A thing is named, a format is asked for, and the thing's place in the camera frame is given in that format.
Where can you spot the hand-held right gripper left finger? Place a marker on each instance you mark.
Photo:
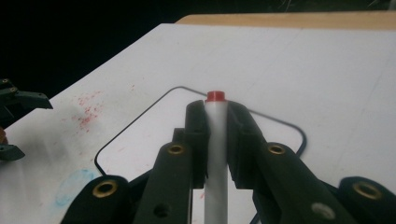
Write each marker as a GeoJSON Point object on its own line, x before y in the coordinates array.
{"type": "Point", "coordinates": [174, 174]}

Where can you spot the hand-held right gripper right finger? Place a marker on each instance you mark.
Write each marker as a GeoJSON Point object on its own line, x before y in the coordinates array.
{"type": "Point", "coordinates": [274, 174]}

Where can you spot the white marker with red cap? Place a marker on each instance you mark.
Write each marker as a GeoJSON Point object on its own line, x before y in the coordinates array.
{"type": "Point", "coordinates": [216, 155]}

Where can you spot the white table cover sheet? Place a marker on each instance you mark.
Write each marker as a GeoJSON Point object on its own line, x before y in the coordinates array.
{"type": "Point", "coordinates": [280, 77]}

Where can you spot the wooden table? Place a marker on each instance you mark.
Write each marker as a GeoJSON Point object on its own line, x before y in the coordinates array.
{"type": "Point", "coordinates": [295, 20]}

